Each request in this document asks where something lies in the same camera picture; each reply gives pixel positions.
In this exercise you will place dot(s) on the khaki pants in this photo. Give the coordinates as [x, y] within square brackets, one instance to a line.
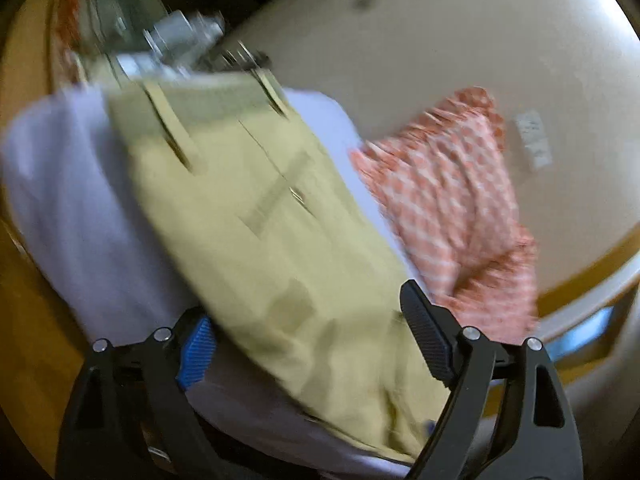
[280, 240]

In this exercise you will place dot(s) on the lavender cloth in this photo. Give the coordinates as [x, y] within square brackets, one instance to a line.
[80, 210]

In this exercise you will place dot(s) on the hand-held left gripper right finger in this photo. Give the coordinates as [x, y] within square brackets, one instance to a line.
[430, 335]

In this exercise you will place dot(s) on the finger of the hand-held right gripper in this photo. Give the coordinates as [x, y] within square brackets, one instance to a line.
[245, 57]

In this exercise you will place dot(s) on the orange checked cloth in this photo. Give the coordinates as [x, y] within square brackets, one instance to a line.
[450, 195]

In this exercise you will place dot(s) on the orange patterned cloth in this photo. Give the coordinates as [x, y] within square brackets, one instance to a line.
[67, 30]

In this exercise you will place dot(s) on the white paper label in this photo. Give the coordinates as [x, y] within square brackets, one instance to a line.
[534, 139]

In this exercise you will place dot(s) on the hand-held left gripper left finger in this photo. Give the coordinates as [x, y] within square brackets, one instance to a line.
[197, 350]

